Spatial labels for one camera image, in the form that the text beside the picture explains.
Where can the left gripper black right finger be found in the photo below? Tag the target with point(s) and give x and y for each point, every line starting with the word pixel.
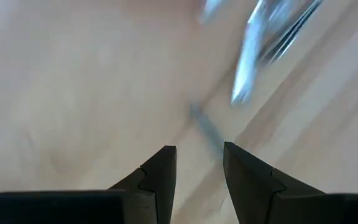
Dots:
pixel 275 202

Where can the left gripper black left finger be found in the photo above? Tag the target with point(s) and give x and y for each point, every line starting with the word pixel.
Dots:
pixel 104 208

